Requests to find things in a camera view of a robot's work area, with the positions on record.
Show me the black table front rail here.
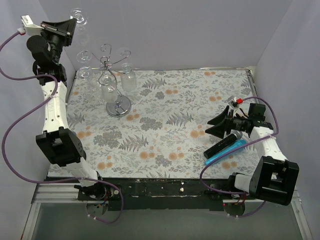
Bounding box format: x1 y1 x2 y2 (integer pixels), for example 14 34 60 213
77 176 256 213

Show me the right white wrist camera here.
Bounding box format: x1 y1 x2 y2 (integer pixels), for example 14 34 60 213
227 96 243 111

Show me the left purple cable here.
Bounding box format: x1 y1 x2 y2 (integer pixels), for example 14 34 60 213
0 32 125 225

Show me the blue toy microphone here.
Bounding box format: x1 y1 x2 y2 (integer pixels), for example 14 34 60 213
204 139 247 166

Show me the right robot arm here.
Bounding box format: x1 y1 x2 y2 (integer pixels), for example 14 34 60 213
205 103 299 206

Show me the chrome wine glass rack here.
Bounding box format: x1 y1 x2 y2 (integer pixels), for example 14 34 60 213
76 43 132 118

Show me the patterned tumbler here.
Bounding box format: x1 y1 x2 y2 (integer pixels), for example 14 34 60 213
99 74 118 103
120 63 137 92

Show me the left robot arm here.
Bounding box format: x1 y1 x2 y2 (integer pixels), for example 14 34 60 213
21 15 107 200

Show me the black microphone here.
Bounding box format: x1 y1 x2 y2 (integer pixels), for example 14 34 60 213
203 131 243 159

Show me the floral tablecloth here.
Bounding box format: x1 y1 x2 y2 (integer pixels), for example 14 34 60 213
47 69 270 180

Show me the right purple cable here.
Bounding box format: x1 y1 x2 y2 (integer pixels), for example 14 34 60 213
200 96 280 218

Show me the purple cable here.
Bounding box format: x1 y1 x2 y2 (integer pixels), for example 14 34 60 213
200 96 280 218
0 32 125 225

